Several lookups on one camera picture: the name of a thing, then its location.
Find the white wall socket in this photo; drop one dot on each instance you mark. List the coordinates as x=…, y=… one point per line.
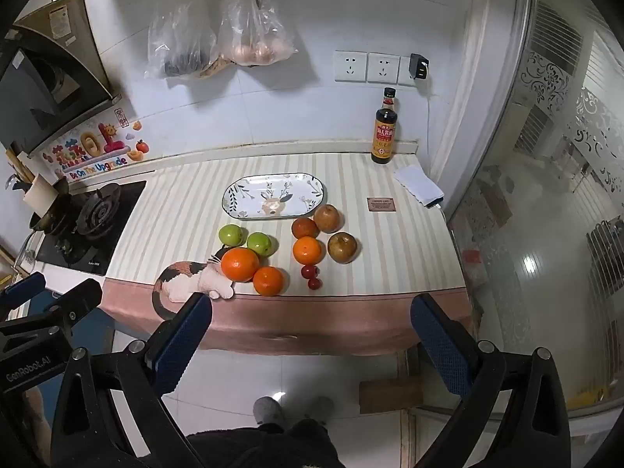
x=403, y=75
x=350, y=66
x=383, y=67

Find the glass fruit bowl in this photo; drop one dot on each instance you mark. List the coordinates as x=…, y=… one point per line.
x=253, y=190

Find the colourful wall sticker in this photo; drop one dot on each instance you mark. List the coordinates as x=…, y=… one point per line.
x=92, y=148

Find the wooden block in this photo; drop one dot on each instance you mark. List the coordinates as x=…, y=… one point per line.
x=390, y=396

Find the medium bright orange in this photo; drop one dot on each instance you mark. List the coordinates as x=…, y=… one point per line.
x=308, y=250

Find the small brown label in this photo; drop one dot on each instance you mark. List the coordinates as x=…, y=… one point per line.
x=380, y=204

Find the person's right grey slipper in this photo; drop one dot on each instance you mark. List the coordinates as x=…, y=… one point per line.
x=319, y=407

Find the person's dark clothing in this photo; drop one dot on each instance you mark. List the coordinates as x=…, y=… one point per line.
x=263, y=448

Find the steel range hood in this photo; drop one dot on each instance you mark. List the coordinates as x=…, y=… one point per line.
x=48, y=83

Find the green apple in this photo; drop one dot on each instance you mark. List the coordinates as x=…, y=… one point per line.
x=261, y=243
x=230, y=236

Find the black gas stove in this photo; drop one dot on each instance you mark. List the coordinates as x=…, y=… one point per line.
x=117, y=214

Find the plastic bag with eggs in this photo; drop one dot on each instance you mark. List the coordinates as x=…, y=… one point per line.
x=256, y=34

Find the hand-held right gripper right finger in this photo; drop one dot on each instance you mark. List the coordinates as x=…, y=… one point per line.
x=438, y=346

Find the red cherry tomato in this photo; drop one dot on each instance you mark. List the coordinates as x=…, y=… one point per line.
x=314, y=283
x=309, y=270

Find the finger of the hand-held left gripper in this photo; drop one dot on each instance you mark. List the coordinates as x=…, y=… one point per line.
x=73, y=304
x=22, y=288

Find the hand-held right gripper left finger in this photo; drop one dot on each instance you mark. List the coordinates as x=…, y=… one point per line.
x=183, y=341

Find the person's left grey slipper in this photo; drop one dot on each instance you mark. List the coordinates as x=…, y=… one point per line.
x=268, y=409

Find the dark soy sauce bottle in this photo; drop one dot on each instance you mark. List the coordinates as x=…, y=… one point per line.
x=385, y=131

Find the dark reddish orange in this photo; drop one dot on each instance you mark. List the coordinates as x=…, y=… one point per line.
x=304, y=227

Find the small bright orange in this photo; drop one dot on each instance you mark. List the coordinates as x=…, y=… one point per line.
x=268, y=281

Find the person's grey slipper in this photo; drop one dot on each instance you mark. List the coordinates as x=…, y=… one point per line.
x=319, y=407
x=268, y=409

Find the patterned glass sliding door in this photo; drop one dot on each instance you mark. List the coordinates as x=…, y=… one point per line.
x=536, y=204

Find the large bright orange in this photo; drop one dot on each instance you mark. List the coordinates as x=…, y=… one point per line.
x=240, y=264

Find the dark pot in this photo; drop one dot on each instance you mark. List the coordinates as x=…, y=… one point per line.
x=53, y=219

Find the black charger plug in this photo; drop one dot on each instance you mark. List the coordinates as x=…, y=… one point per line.
x=418, y=66

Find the plastic bag with dark contents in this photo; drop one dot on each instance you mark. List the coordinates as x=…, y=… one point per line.
x=183, y=34

